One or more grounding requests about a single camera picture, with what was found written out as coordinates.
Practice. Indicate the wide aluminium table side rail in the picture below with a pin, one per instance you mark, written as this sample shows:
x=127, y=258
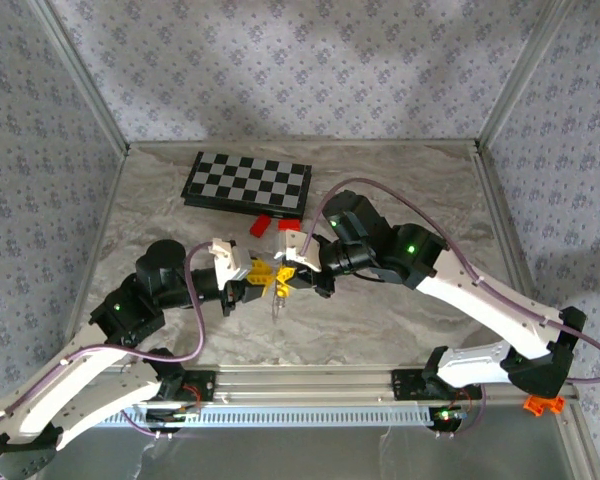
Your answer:
x=515, y=280

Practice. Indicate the black and grey folding chessboard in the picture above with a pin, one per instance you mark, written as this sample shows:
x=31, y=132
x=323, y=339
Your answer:
x=250, y=180

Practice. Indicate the red toy brick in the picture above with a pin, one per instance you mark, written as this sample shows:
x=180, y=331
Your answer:
x=261, y=225
x=289, y=224

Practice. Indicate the aluminium frame post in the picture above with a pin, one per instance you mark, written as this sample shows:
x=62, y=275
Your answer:
x=525, y=75
x=81, y=75

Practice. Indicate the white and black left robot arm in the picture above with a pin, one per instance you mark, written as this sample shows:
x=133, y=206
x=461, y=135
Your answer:
x=80, y=395

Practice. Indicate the long aluminium base rail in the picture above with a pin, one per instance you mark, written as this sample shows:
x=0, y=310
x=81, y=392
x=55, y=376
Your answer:
x=305, y=382

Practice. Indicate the grey metal sheet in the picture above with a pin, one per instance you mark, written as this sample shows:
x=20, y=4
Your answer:
x=305, y=455

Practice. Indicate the thin aluminium table edge rail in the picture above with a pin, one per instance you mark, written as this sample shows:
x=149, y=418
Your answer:
x=98, y=240
x=305, y=143

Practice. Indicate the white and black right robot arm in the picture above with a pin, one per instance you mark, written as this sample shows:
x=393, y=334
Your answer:
x=490, y=310

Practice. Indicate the small controller circuit board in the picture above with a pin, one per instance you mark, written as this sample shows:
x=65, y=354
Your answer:
x=447, y=415
x=172, y=415

